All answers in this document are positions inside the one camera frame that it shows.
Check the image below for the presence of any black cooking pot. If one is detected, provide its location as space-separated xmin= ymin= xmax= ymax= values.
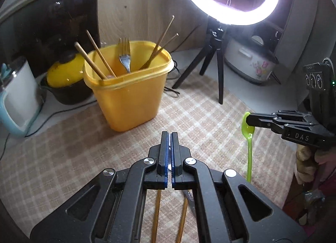
xmin=41 ymin=75 xmax=96 ymax=106

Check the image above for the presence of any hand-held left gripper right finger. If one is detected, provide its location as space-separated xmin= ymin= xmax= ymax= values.
xmin=171 ymin=132 xmax=307 ymax=243

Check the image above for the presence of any black kettle cable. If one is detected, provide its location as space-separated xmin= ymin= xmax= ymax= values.
xmin=0 ymin=99 xmax=99 ymax=161

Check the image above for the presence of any yellow pot lid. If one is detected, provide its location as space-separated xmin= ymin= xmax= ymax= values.
xmin=46 ymin=50 xmax=91 ymax=86

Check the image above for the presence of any metal spoon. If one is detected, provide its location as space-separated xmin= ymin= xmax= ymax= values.
xmin=167 ymin=163 xmax=195 ymax=203

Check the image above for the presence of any yellow plastic container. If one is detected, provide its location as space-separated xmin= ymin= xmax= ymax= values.
xmin=83 ymin=40 xmax=174 ymax=132

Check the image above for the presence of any metal fork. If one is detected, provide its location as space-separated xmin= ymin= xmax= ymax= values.
xmin=119 ymin=37 xmax=131 ymax=73

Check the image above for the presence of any white flowered rice cooker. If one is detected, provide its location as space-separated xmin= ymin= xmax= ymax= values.
xmin=225 ymin=34 xmax=281 ymax=85

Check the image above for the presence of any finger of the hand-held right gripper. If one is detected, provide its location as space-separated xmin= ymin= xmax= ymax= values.
xmin=246 ymin=118 xmax=288 ymax=135
xmin=248 ymin=110 xmax=313 ymax=124

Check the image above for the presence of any black ring light cable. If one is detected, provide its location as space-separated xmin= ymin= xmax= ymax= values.
xmin=164 ymin=24 xmax=202 ymax=98

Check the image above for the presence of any white and blue kettle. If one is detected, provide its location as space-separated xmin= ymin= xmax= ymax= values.
xmin=0 ymin=57 xmax=46 ymax=138

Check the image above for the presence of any green plastic spoon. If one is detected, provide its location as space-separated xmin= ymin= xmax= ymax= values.
xmin=241 ymin=112 xmax=256 ymax=184

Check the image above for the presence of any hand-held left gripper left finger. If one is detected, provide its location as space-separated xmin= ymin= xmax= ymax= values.
xmin=30 ymin=131 xmax=169 ymax=243

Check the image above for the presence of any beige checked tablecloth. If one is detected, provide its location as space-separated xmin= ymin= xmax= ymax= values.
xmin=0 ymin=71 xmax=300 ymax=243

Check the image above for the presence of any person's right hand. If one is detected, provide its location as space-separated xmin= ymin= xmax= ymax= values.
xmin=295 ymin=145 xmax=326 ymax=184

